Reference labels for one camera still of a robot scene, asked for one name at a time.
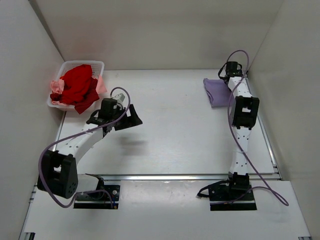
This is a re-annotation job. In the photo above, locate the purple t-shirt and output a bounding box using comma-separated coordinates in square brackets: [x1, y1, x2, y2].
[203, 78, 235, 109]

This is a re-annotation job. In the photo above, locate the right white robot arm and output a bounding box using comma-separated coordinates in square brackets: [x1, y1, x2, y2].
[218, 61, 260, 200]

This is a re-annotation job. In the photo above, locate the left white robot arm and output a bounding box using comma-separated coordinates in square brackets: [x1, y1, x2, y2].
[37, 92, 143, 199]

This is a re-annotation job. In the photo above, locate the dark red t-shirt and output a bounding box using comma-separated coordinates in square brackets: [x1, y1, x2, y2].
[46, 77, 100, 114]

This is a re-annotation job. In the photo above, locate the white plastic basket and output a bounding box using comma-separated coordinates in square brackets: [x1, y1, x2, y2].
[46, 60, 105, 112]

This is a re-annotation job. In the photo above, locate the pink t-shirt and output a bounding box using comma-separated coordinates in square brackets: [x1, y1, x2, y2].
[49, 75, 107, 107]

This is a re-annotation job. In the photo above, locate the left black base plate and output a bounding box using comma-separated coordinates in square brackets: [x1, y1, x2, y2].
[73, 174, 121, 210]

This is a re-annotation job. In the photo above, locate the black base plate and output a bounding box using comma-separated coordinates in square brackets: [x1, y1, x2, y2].
[196, 181, 258, 212]
[73, 174, 121, 210]

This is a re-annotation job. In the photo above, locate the aluminium rail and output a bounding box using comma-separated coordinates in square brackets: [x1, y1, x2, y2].
[44, 156, 283, 182]

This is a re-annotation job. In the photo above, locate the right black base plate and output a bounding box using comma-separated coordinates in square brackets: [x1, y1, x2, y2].
[196, 181, 258, 212]

